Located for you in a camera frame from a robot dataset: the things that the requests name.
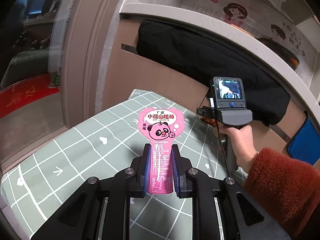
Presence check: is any pink panda snack wrapper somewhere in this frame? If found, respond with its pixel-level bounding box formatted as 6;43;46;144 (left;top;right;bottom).
138;108;184;194

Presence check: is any red fuzzy sleeve forearm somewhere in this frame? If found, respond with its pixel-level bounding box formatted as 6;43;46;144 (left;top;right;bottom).
244;148;319;239

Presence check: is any person's right hand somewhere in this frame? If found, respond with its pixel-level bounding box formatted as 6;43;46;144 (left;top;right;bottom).
220;125;258;173

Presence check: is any white stone countertop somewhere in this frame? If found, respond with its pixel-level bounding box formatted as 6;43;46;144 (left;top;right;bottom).
119;0;319;125

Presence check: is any black hanging cloth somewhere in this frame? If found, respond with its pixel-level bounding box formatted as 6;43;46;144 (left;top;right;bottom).
136;20;291;126

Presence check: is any blue hanging towel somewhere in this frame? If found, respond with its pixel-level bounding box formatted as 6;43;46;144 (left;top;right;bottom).
286;111;320;165

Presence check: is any green checked tablecloth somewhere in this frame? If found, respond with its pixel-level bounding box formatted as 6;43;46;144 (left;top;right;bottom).
0;88;249;240

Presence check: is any red floor mat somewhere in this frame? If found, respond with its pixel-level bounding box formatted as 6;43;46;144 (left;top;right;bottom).
0;74;60;118

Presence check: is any glass sliding door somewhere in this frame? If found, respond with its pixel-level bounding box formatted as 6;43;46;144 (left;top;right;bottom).
1;0;61;89

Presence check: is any camera box with screen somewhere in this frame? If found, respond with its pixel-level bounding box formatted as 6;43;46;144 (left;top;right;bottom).
210;77;247;109

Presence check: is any black wok with orange handle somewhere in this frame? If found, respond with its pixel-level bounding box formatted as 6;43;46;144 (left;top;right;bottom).
258;37;299;70

